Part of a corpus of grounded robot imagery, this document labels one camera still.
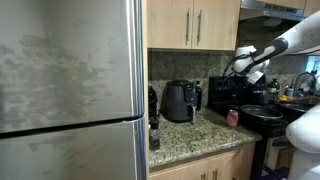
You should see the light wood base cabinet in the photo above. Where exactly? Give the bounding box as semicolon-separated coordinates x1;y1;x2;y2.
148;141;257;180

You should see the tall wooden side panel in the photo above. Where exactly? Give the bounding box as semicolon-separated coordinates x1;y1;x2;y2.
141;0;150;180

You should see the black shallow pan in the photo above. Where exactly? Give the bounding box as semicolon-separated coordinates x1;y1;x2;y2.
276;101;313;116

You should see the black air fryer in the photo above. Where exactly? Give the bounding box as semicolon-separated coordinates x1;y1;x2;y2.
162;79;198;124

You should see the black frying pan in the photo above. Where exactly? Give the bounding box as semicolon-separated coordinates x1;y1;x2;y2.
239;104;284;126

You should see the small dark pot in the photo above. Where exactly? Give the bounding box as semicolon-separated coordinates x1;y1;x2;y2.
251;89;270;106

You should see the steel bar cabinet handle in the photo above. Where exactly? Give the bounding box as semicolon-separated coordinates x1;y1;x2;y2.
196;9;203;47
185;8;191;46

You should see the dark glass bottle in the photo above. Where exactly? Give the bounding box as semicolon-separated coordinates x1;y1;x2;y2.
194;80;203;112

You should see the wood cabinet beside hood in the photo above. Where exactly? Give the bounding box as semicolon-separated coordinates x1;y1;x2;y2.
303;0;320;18

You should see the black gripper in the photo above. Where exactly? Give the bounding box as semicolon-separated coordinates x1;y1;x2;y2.
237;73;268;92

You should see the curved steel faucet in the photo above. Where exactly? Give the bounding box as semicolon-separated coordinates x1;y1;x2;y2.
293;71;318;96

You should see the black range hood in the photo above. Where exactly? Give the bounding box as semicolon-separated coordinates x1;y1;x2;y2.
239;0;306;23

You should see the green glass bottle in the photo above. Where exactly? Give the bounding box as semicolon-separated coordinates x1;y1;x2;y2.
267;78;281;96

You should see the pink soda can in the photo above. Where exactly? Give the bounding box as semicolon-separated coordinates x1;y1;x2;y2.
226;109;240;128

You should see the black electric stove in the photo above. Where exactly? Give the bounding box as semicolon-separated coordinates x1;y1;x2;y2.
207;74;301;180

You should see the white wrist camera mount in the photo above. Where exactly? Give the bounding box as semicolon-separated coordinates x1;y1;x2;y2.
246;70;265;85

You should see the bright kitchen window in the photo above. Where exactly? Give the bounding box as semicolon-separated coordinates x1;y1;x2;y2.
305;54;320;73

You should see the stainless steel refrigerator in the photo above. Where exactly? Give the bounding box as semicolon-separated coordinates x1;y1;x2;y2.
0;0;148;180

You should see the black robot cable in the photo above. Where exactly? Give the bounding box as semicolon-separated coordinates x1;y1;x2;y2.
222;53;258;78

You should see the yellow sponge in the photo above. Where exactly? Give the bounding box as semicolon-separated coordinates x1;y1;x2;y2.
278;94;294;102

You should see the black capped spice grinder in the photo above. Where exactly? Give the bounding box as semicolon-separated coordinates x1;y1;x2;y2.
148;117;161;152

